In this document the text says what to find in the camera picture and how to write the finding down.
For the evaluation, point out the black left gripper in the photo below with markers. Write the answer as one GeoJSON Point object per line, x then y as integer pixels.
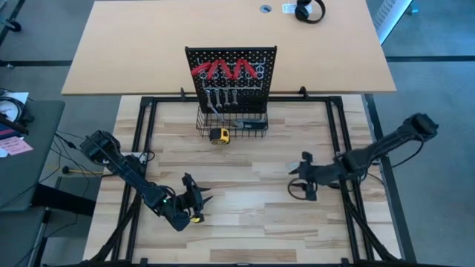
{"type": "Point", "coordinates": [185, 204]}

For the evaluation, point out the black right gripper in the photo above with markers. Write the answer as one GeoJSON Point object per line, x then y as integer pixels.
{"type": "Point", "coordinates": [321, 174]}

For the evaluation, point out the yellow black tape measure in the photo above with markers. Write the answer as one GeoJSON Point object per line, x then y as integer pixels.
{"type": "Point", "coordinates": [219, 136]}

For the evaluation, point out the black silver utility knife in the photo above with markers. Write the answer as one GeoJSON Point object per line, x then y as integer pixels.
{"type": "Point", "coordinates": [254, 124]}

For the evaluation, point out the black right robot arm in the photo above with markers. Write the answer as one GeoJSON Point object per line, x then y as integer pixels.
{"type": "Point", "coordinates": [386, 142]}

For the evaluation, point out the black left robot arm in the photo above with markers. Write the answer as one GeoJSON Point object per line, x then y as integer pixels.
{"type": "Point", "coordinates": [126, 170]}

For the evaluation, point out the black metal pegboard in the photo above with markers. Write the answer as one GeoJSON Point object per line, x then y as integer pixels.
{"type": "Point", "coordinates": [259, 97]}

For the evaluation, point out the light wood desk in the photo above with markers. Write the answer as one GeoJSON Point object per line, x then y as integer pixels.
{"type": "Point", "coordinates": [148, 44]}

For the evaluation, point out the black headphones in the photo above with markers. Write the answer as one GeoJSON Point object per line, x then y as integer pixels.
{"type": "Point", "coordinates": [302, 13]}

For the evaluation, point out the white paper card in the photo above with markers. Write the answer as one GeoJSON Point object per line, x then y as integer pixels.
{"type": "Point", "coordinates": [288, 8]}

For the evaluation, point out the gray side table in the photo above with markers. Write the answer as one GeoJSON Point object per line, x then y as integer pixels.
{"type": "Point", "coordinates": [29, 174]}

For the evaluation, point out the white perforated panel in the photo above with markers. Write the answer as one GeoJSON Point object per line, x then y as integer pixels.
{"type": "Point", "coordinates": [387, 18]}

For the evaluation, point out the pink sticky note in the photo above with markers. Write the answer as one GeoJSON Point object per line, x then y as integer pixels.
{"type": "Point", "coordinates": [16, 145]}

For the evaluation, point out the blue notebook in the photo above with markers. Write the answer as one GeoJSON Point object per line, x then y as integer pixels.
{"type": "Point", "coordinates": [5, 132]}

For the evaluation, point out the white paper sheet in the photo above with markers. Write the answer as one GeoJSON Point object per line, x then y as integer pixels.
{"type": "Point", "coordinates": [20, 97]}

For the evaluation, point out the black chair caster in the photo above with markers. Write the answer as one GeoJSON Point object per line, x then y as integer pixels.
{"type": "Point", "coordinates": [14, 26]}

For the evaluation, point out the black frame clamp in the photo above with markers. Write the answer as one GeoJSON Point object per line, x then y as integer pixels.
{"type": "Point", "coordinates": [182, 92]}
{"type": "Point", "coordinates": [303, 92]}

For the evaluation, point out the black aluminium table frame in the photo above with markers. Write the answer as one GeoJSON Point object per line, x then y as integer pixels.
{"type": "Point", "coordinates": [170, 99]}

